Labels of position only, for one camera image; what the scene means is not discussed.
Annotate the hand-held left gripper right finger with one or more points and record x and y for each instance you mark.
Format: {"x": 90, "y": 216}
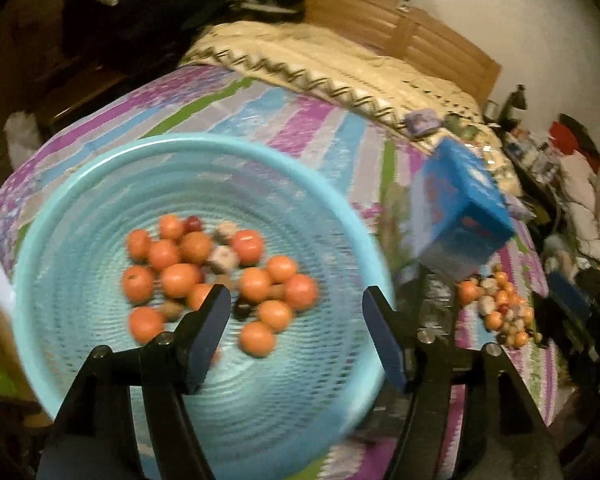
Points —
{"x": 386, "y": 342}

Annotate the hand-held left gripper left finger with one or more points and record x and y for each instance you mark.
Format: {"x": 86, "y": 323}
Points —
{"x": 210, "y": 332}

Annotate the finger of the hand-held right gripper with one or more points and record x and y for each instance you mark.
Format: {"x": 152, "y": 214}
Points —
{"x": 436, "y": 300}

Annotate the heap of small oranges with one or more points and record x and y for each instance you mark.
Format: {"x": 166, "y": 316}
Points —
{"x": 467, "y": 291}

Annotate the dark purple grape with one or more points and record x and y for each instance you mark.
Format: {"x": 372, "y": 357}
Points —
{"x": 241, "y": 310}

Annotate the tan longan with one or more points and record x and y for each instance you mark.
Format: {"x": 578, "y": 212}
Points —
{"x": 170, "y": 309}
{"x": 277, "y": 291}

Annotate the heap of pale banana chunks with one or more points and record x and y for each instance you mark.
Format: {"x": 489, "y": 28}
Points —
{"x": 487, "y": 305}

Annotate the cluster of small oranges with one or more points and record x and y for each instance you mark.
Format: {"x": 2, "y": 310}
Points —
{"x": 180, "y": 280}

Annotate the pale banana chunk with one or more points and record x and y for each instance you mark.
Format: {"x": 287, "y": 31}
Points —
{"x": 225, "y": 230}
{"x": 222, "y": 259}

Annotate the red cherry tomato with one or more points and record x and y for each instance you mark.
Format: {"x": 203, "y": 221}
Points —
{"x": 194, "y": 223}

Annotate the light blue plastic basket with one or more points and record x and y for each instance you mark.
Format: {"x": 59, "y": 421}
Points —
{"x": 105, "y": 200}

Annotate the blue cardboard box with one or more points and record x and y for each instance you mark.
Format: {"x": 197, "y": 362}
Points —
{"x": 460, "y": 185}

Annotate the cluttered dark side table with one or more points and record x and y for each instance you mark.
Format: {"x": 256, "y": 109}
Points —
{"x": 545, "y": 195}

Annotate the small purple box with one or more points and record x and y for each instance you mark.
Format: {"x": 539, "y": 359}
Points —
{"x": 421, "y": 123}

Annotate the pile of pale clothes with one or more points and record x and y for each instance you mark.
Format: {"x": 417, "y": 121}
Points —
{"x": 585, "y": 200}

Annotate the red cloth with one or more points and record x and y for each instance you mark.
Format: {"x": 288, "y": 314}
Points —
{"x": 570, "y": 137}

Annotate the black desk lamp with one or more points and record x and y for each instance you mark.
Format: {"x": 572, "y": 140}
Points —
{"x": 514, "y": 102}

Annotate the striped floral bed sheet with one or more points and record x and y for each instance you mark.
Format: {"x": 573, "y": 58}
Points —
{"x": 300, "y": 115}

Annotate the wooden headboard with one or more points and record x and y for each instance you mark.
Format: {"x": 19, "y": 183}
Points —
{"x": 430, "y": 45}

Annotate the cream quilt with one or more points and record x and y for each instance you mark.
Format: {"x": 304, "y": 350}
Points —
{"x": 330, "y": 60}

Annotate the white plastic bag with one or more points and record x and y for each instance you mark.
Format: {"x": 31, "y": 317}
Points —
{"x": 22, "y": 137}

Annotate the dark wooden cabinet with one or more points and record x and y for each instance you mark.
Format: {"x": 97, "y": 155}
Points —
{"x": 80, "y": 90}

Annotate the dark clothes pile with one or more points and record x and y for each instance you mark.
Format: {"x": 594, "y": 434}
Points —
{"x": 180, "y": 15}

